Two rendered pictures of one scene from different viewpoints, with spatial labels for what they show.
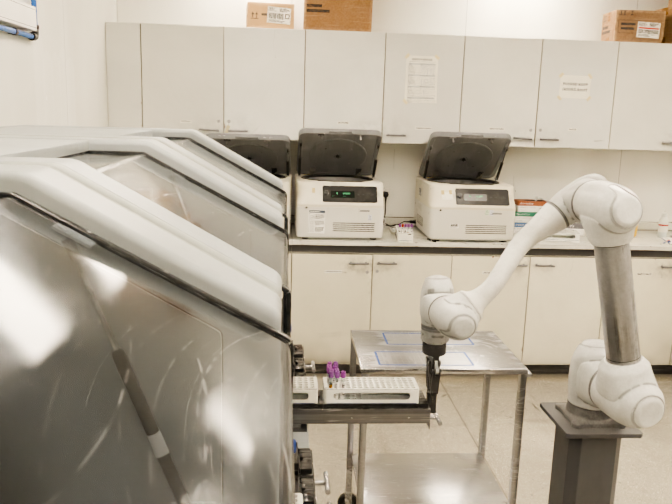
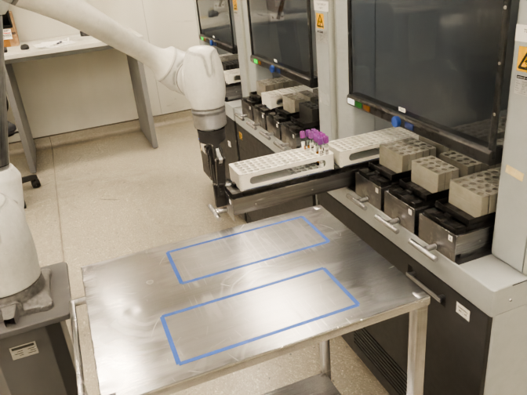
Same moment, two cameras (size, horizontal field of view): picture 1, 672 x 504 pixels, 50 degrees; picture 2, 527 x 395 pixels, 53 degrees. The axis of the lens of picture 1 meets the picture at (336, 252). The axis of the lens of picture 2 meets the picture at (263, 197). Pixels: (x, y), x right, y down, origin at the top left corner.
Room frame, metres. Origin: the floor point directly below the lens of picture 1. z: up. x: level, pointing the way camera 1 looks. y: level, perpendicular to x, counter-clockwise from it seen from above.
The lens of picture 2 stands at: (3.53, -0.56, 1.43)
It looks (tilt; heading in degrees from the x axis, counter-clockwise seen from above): 25 degrees down; 165
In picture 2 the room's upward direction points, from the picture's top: 5 degrees counter-clockwise
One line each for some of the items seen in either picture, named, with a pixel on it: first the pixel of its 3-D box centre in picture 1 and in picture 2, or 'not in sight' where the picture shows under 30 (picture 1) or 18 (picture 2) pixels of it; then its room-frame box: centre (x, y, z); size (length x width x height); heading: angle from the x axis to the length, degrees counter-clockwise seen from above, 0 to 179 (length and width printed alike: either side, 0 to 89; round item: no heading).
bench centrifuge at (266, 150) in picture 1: (249, 182); not in sight; (4.69, 0.58, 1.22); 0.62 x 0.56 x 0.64; 3
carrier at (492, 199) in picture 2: not in sight; (475, 197); (2.57, 0.22, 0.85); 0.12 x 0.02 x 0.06; 4
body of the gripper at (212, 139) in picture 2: (433, 355); (212, 143); (2.15, -0.32, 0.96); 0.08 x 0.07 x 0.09; 4
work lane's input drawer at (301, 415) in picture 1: (326, 407); (324, 175); (2.13, 0.01, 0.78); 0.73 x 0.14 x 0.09; 94
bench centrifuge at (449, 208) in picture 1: (464, 183); not in sight; (4.80, -0.85, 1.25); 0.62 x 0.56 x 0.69; 4
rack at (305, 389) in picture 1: (269, 391); (374, 146); (2.11, 0.19, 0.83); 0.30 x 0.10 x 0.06; 94
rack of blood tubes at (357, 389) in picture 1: (370, 391); (281, 168); (2.14, -0.12, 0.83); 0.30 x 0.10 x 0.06; 94
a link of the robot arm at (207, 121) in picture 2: (435, 333); (209, 117); (2.15, -0.32, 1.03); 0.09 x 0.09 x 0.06
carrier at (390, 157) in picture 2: not in sight; (393, 159); (2.27, 0.17, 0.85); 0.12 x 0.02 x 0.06; 5
